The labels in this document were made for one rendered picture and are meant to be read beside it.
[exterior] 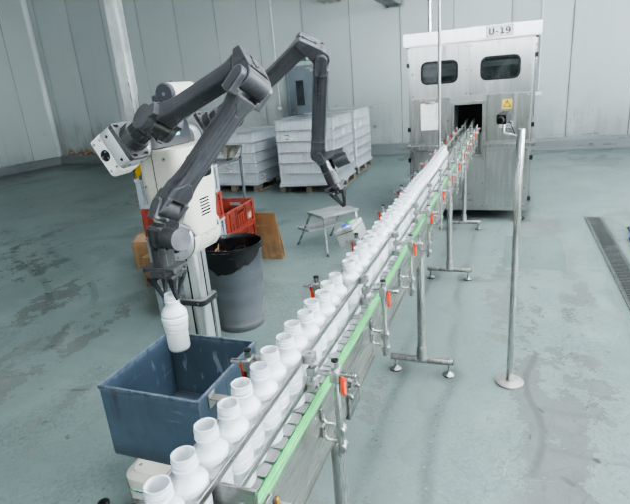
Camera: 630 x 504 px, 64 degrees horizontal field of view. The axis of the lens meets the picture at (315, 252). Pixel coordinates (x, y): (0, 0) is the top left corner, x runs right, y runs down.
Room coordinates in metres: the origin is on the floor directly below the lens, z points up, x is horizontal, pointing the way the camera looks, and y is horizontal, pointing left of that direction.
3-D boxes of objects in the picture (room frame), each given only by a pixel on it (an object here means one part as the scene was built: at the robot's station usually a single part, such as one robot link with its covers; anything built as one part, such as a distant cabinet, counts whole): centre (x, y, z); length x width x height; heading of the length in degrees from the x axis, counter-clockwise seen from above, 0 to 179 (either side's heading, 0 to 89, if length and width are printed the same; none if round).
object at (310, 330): (1.06, 0.03, 1.08); 0.06 x 0.06 x 0.17
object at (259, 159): (9.27, 1.08, 0.50); 1.23 x 1.05 x 1.00; 157
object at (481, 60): (6.45, -2.10, 1.05); 1.60 x 1.40 x 2.10; 158
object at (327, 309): (1.17, -0.01, 1.08); 0.06 x 0.06 x 0.17
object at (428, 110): (5.89, -1.43, 1.22); 0.23 x 0.03 x 0.32; 68
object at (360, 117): (10.18, -0.67, 0.59); 1.25 x 1.03 x 1.17; 160
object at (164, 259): (1.26, 0.40, 1.26); 0.10 x 0.07 x 0.07; 70
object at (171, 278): (1.25, 0.39, 1.19); 0.07 x 0.07 x 0.09; 70
